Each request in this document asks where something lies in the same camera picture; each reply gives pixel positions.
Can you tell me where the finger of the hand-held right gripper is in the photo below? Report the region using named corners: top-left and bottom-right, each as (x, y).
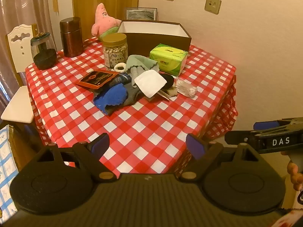
top-left (254, 119), bottom-right (292, 131)
top-left (224, 130), bottom-right (261, 147)

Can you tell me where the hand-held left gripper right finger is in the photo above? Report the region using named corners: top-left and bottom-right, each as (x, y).
top-left (176, 134), bottom-right (263, 181)

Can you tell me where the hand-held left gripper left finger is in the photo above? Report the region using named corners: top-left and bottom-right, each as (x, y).
top-left (33, 133), bottom-right (120, 183)

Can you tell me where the blue and grey towel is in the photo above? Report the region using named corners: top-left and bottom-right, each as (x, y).
top-left (93, 83), bottom-right (142, 116)

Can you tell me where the red and black packet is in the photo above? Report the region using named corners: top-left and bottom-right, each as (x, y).
top-left (76, 70), bottom-right (119, 89)

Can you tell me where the dark striped sock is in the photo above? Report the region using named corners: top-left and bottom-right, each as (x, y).
top-left (102, 73), bottom-right (132, 90)

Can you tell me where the white packet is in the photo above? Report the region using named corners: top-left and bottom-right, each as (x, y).
top-left (134, 70), bottom-right (167, 98)

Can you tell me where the light green cloth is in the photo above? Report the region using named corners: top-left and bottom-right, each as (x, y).
top-left (125, 55), bottom-right (159, 89)

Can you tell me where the brown cardboard box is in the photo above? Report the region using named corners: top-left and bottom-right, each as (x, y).
top-left (117, 20), bottom-right (192, 57)

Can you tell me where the person's right hand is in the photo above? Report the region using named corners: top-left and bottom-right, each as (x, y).
top-left (287, 160), bottom-right (303, 192)

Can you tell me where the red white checkered tablecloth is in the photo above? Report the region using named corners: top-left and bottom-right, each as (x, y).
top-left (25, 37), bottom-right (238, 174)

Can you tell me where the bag of cotton swabs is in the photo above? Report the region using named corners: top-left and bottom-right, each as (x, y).
top-left (175, 79), bottom-right (198, 98)

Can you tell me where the black round pad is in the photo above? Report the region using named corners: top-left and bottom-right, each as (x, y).
top-left (160, 74), bottom-right (176, 91)

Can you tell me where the green tissue pack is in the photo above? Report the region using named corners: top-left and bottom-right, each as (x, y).
top-left (149, 44), bottom-right (188, 76)

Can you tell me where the plastic jar with gold lid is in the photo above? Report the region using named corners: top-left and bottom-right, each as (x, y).
top-left (102, 33), bottom-right (129, 68)

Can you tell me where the blue white checked cloth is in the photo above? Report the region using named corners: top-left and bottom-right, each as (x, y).
top-left (0, 124), bottom-right (20, 218)

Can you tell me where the glass jar with dark contents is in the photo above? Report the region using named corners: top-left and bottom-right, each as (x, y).
top-left (30, 32), bottom-right (57, 71)

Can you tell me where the brown cylindrical canister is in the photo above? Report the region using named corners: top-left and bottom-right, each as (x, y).
top-left (59, 16), bottom-right (84, 58)

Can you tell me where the pink star plush toy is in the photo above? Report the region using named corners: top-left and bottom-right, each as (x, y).
top-left (91, 3), bottom-right (122, 38)

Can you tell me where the framed grey picture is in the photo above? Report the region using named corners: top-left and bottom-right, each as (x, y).
top-left (125, 7), bottom-right (158, 22)

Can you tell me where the sheer pale curtain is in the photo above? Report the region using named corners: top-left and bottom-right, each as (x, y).
top-left (0, 0), bottom-right (74, 104)

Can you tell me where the beige wall panel with jacks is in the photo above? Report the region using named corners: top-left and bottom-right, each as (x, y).
top-left (205, 0), bottom-right (222, 13)

